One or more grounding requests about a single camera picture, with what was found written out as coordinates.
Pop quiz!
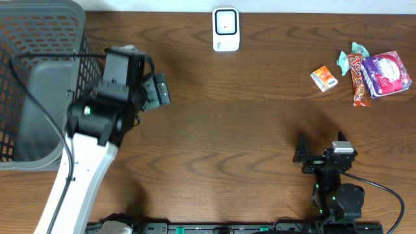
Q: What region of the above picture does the teal wrapper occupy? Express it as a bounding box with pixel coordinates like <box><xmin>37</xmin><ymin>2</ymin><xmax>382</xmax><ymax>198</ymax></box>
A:
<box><xmin>337</xmin><ymin>42</ymin><xmax>370</xmax><ymax>76</ymax></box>

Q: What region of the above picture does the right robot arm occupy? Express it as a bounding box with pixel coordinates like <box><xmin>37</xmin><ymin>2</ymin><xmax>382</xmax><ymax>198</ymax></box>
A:
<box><xmin>292</xmin><ymin>132</ymin><xmax>365</xmax><ymax>221</ymax></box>

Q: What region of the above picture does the red snack bar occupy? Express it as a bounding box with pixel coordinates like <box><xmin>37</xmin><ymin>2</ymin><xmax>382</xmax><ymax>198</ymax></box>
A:
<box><xmin>347</xmin><ymin>53</ymin><xmax>370</xmax><ymax>107</ymax></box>

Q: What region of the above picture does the purple snack packet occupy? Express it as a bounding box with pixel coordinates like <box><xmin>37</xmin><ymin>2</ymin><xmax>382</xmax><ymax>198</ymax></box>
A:
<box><xmin>361</xmin><ymin>51</ymin><xmax>412</xmax><ymax>99</ymax></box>

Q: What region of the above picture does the grey plastic basket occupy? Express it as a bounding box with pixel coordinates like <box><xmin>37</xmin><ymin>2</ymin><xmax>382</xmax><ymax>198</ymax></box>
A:
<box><xmin>1</xmin><ymin>1</ymin><xmax>103</xmax><ymax>171</ymax></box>

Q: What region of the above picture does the orange snack packet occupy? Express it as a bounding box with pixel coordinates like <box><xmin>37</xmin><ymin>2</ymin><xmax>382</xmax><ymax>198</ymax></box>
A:
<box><xmin>310</xmin><ymin>66</ymin><xmax>338</xmax><ymax>92</ymax></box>

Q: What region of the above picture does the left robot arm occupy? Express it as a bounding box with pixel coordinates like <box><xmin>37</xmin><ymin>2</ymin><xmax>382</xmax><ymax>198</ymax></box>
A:
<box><xmin>35</xmin><ymin>45</ymin><xmax>170</xmax><ymax>233</ymax></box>

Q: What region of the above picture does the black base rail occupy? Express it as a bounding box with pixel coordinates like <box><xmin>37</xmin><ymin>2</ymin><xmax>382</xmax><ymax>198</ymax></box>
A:
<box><xmin>86</xmin><ymin>222</ymin><xmax>384</xmax><ymax>234</ymax></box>

